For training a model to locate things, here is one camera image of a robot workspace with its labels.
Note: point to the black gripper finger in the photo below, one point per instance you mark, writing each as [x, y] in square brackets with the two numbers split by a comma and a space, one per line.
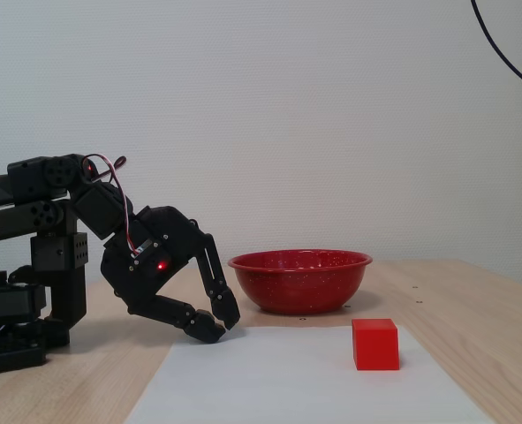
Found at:
[198, 327]
[223, 305]

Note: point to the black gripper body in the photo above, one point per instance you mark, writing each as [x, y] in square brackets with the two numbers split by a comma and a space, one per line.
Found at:
[155, 274]

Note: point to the red cube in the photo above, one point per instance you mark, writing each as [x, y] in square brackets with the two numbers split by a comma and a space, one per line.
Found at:
[375, 346]

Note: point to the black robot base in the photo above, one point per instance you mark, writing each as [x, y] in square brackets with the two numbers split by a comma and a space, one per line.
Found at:
[4, 353]

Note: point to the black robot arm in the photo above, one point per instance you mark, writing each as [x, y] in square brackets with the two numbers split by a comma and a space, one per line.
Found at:
[26, 181]

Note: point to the red speckled enamel bowl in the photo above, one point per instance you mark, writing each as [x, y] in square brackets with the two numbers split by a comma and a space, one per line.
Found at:
[296, 287]

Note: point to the white paper sheet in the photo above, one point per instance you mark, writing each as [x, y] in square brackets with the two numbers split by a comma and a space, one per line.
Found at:
[265, 380]

